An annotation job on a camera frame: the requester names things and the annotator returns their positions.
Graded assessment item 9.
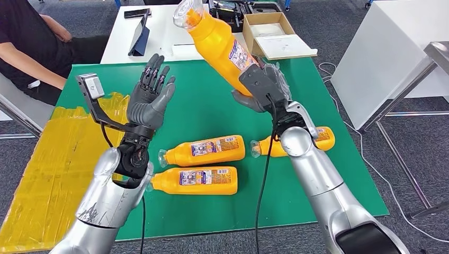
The black tool case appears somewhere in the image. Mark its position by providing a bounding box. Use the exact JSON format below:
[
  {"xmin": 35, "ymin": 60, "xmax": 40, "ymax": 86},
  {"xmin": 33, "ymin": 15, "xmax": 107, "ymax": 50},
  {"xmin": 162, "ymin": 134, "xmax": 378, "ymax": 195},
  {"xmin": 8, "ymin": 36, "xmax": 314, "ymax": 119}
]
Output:
[{"xmin": 210, "ymin": 0, "xmax": 283, "ymax": 33}]

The white foam lid board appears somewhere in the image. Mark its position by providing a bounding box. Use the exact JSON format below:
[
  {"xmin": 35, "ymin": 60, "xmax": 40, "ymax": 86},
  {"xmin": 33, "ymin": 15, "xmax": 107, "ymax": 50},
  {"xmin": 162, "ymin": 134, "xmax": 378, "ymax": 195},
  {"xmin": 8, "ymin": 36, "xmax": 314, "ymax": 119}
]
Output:
[{"xmin": 254, "ymin": 34, "xmax": 319, "ymax": 61}]

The grey metal bench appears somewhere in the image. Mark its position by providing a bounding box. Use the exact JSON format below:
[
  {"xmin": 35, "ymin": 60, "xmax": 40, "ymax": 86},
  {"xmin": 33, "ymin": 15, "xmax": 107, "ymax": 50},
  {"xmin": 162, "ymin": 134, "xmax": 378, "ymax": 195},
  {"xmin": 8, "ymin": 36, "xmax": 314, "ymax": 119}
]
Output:
[{"xmin": 0, "ymin": 71, "xmax": 55, "ymax": 139}]

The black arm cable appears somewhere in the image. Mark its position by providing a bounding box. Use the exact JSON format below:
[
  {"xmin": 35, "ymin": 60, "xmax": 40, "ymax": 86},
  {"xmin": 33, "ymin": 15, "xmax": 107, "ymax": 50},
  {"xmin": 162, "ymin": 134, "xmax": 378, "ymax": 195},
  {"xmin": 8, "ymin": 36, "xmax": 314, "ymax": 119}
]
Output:
[
  {"xmin": 100, "ymin": 122, "xmax": 146, "ymax": 254},
  {"xmin": 254, "ymin": 93, "xmax": 280, "ymax": 254}
]

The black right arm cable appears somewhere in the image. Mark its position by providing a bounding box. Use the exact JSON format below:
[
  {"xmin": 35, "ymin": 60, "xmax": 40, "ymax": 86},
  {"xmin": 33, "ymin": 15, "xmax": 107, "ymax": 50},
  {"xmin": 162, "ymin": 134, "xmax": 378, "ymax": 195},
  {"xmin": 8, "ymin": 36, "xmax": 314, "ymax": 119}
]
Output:
[{"xmin": 254, "ymin": 93, "xmax": 280, "ymax": 254}]

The steel frame table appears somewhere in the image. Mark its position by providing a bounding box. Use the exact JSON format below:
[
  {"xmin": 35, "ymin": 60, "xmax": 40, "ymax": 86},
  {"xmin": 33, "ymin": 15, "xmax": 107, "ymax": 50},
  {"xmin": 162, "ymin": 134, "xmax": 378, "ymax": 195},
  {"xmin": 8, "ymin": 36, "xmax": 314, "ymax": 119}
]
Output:
[{"xmin": 359, "ymin": 41, "xmax": 449, "ymax": 220}]

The white foam pad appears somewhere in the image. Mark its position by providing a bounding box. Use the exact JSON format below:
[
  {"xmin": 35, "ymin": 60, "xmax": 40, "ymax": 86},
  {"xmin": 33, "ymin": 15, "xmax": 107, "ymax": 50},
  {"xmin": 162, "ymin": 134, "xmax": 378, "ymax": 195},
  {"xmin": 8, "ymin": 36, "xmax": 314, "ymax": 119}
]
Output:
[{"xmin": 249, "ymin": 23, "xmax": 285, "ymax": 38}]

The yellow plastic sheet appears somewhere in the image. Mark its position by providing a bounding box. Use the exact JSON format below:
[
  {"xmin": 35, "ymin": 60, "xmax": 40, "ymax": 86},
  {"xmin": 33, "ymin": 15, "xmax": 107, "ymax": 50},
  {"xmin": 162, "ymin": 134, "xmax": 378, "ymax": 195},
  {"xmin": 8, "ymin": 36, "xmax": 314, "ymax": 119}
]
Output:
[{"xmin": 0, "ymin": 92, "xmax": 130, "ymax": 254}]

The orange detergent bottle clear cap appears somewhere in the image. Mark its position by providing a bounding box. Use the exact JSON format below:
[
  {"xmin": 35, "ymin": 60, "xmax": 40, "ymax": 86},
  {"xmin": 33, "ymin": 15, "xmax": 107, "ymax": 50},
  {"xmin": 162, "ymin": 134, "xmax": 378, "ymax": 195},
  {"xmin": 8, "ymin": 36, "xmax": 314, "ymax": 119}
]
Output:
[
  {"xmin": 250, "ymin": 126, "xmax": 336, "ymax": 158},
  {"xmin": 145, "ymin": 166, "xmax": 238, "ymax": 196},
  {"xmin": 158, "ymin": 134, "xmax": 246, "ymax": 168},
  {"xmin": 173, "ymin": 0, "xmax": 262, "ymax": 97}
]

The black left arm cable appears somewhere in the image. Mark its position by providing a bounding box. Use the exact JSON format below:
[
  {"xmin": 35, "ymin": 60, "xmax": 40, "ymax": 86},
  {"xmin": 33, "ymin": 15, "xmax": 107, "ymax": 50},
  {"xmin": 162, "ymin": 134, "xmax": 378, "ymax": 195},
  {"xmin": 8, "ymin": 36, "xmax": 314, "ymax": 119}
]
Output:
[{"xmin": 100, "ymin": 122, "xmax": 146, "ymax": 254}]

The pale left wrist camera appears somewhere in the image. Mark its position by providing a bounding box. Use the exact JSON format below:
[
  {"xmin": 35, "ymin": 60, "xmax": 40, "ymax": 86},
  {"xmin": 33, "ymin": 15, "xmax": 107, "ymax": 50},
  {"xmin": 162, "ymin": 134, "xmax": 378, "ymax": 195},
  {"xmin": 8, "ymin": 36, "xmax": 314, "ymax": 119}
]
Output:
[{"xmin": 76, "ymin": 72, "xmax": 134, "ymax": 132}]

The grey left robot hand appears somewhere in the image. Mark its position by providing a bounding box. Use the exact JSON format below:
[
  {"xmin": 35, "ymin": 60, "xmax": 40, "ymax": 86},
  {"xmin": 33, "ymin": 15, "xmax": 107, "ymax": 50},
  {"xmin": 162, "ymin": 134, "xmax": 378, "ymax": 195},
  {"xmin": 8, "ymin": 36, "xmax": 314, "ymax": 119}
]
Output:
[{"xmin": 127, "ymin": 53, "xmax": 176, "ymax": 132}]

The brown cardboard box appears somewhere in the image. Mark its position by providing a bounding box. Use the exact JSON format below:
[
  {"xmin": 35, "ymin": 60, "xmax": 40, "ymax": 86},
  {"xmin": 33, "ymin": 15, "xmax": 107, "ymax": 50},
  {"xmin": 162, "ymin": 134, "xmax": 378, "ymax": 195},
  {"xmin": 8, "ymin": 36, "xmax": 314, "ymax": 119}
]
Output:
[{"xmin": 242, "ymin": 12, "xmax": 295, "ymax": 59}]

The person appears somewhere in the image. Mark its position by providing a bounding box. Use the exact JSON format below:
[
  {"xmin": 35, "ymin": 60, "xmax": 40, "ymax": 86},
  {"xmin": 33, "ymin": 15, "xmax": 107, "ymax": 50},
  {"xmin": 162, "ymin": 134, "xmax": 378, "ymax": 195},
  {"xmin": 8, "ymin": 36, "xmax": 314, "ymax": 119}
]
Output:
[{"xmin": 0, "ymin": 0, "xmax": 110, "ymax": 106}]

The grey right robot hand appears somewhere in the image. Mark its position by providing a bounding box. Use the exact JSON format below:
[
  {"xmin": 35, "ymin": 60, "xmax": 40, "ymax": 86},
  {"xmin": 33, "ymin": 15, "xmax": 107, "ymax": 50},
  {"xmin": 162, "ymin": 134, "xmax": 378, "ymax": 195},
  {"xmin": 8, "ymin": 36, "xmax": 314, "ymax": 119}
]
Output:
[{"xmin": 231, "ymin": 62, "xmax": 292, "ymax": 114}]

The white floor cable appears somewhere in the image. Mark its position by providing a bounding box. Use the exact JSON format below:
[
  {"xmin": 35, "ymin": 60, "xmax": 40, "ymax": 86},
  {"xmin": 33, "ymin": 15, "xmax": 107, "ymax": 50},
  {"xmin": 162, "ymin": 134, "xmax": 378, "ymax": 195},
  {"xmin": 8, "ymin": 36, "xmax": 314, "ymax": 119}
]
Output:
[{"xmin": 317, "ymin": 62, "xmax": 449, "ymax": 244}]

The black phone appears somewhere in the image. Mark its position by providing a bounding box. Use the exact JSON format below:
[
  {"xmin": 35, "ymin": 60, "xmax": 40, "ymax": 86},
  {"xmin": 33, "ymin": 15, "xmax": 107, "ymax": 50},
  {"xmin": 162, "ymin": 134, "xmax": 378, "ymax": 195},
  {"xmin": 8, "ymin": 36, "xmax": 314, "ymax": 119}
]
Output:
[{"xmin": 124, "ymin": 8, "xmax": 152, "ymax": 19}]

